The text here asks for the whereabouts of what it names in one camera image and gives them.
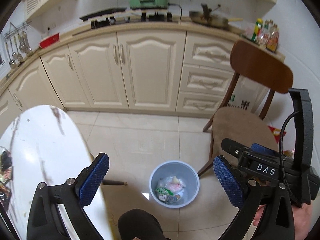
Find blue green milk carton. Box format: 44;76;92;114
155;187;181;204

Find light blue trash bin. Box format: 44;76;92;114
149;160;200;209

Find white crumpled trash in bin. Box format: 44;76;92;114
157;176;185;194

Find cream kitchen base cabinets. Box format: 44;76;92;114
1;29;236;131

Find person's right hand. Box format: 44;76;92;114
252;202;314;240

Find person's dark trouser leg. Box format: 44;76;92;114
118;209;169;240

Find round white marble table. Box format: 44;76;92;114
1;105;114;239

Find black red snack wrapper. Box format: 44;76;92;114
0;146;12;211

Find wooden chair beige cushion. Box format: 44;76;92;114
197;40;293;176

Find condiment bottles group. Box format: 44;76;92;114
245;18;280;53

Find red plastic basin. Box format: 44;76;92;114
39;33;60;49

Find hanging utensil rack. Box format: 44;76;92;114
4;21;34;69

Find black gas stove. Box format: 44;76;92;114
79;3;183;30

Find green electric cooking pot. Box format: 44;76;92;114
129;0;170;10

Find metal wok with handle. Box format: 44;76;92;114
189;3;244;29

